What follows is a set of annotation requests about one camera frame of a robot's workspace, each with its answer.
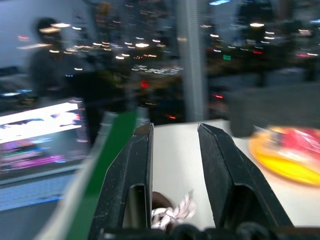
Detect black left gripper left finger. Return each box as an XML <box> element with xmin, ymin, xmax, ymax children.
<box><xmin>88</xmin><ymin>122</ymin><xmax>155</xmax><ymax>240</ymax></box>

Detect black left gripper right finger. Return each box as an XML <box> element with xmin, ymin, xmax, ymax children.
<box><xmin>197</xmin><ymin>122</ymin><xmax>295</xmax><ymax>230</ymax></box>

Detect white shoebox with green stripe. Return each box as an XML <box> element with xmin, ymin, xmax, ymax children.
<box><xmin>33</xmin><ymin>111</ymin><xmax>138</xmax><ymax>240</ymax></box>

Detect yellow plate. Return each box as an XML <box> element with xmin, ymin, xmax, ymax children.
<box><xmin>249</xmin><ymin>126</ymin><xmax>320</xmax><ymax>187</ymax></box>

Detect red snack packet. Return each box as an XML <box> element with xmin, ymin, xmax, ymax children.
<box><xmin>271</xmin><ymin>127</ymin><xmax>320</xmax><ymax>161</ymax></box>

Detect laptop with bright screen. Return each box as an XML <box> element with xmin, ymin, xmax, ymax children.
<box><xmin>0</xmin><ymin>101</ymin><xmax>90</xmax><ymax>212</ymax></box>

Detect grey ribbed pillar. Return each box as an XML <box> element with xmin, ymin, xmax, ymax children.
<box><xmin>181</xmin><ymin>0</ymin><xmax>210</xmax><ymax>123</ymax></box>

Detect person in dark clothes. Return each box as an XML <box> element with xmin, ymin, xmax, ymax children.
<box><xmin>27</xmin><ymin>17</ymin><xmax>88</xmax><ymax>108</ymax></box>

